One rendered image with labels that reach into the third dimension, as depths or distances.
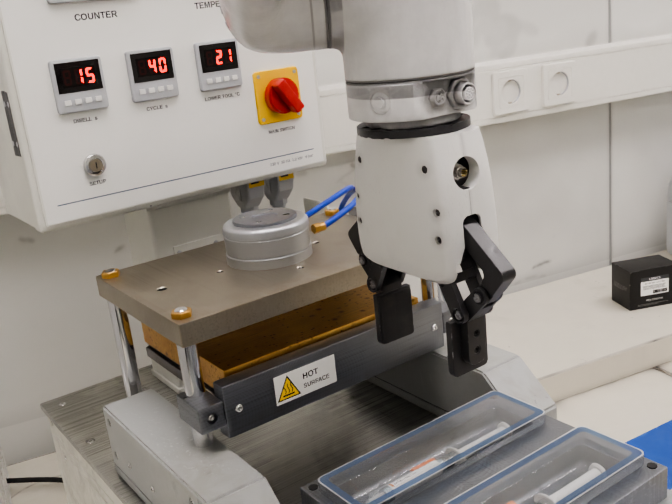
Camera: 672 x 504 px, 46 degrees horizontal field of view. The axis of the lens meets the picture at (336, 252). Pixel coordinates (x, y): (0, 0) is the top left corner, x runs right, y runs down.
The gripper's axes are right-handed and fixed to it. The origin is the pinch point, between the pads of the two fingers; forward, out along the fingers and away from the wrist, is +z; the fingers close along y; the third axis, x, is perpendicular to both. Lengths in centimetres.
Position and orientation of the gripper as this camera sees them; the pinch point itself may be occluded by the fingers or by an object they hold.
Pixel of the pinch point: (429, 335)
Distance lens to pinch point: 58.0
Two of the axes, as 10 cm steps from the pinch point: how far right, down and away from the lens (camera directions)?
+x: -8.1, 2.5, -5.3
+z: 1.0, 9.5, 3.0
